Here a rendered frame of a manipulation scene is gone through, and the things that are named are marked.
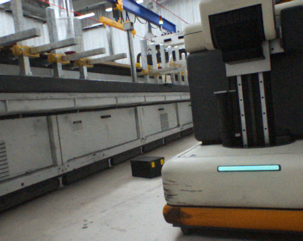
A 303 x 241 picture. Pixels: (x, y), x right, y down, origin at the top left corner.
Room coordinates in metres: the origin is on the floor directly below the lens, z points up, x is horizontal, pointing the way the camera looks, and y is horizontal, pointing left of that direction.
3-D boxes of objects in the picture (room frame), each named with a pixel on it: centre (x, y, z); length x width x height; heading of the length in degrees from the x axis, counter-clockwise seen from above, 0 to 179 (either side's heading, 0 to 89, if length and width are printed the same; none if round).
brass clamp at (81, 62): (2.10, 0.39, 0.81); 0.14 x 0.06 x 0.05; 156
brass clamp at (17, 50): (1.64, 0.60, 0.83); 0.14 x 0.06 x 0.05; 156
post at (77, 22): (2.08, 0.40, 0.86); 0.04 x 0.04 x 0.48; 66
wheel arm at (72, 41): (1.62, 0.51, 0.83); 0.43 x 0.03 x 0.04; 66
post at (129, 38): (2.75, 0.10, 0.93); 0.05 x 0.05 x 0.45; 66
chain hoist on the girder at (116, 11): (8.25, 0.52, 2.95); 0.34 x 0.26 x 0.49; 156
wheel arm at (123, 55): (2.08, 0.31, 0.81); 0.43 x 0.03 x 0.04; 66
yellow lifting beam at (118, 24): (8.25, 0.52, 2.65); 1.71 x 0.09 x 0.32; 156
